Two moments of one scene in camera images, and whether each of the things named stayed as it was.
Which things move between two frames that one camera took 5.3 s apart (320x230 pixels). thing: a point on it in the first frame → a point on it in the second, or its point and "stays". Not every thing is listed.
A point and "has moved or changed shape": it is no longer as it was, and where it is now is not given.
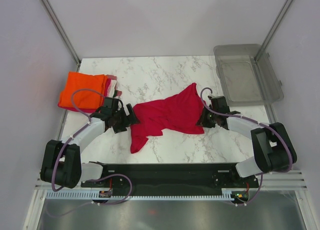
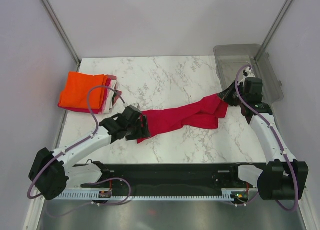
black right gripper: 202,122 → 226,95
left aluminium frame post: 58,26 stays
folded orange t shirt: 85,99 stays
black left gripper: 126,123 → 143,132
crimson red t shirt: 179,113 has moved or changed shape
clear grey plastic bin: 247,75 stays
